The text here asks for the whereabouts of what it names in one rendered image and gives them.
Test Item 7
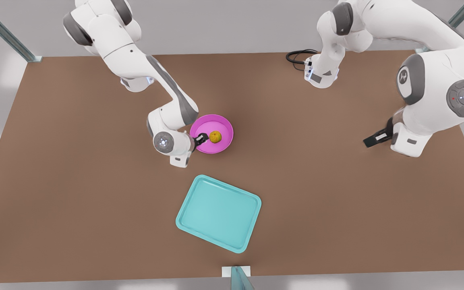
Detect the teal tray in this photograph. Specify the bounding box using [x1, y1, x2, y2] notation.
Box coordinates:
[175, 174, 262, 254]

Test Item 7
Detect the pink plate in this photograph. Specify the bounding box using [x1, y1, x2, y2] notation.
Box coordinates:
[190, 114, 234, 154]

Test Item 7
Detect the silver frame post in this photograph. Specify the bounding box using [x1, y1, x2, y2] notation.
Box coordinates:
[0, 0, 43, 63]
[415, 0, 464, 54]
[222, 265, 255, 290]

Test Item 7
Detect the black cable loop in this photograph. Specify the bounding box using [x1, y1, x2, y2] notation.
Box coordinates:
[286, 49, 319, 72]

